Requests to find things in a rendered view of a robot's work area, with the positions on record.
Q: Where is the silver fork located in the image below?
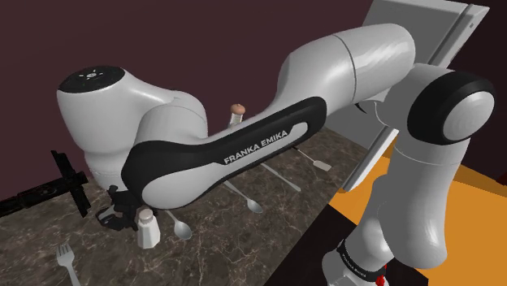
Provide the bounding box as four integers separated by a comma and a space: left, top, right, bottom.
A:
55, 242, 83, 286

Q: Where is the pale grey refrigerator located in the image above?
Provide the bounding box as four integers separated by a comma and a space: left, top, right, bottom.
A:
324, 0, 491, 193

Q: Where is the dark robot stand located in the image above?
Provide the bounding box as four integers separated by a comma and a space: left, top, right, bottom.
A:
262, 203, 430, 286

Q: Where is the silver spoon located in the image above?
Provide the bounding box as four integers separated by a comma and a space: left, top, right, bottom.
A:
164, 210, 193, 241
223, 180, 264, 215

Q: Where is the silver knife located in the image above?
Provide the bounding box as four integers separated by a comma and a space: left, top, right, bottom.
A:
259, 162, 302, 193

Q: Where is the silver spatula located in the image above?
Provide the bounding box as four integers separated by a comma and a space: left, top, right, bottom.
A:
292, 145, 333, 172

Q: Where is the black cross-shaped frame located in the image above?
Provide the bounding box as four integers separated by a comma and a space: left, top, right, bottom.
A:
0, 149, 90, 219

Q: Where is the clear bottle with cork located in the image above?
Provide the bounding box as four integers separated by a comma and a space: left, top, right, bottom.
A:
227, 103, 247, 130

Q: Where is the white salt shaker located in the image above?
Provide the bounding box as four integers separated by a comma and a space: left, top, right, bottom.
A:
136, 208, 162, 250

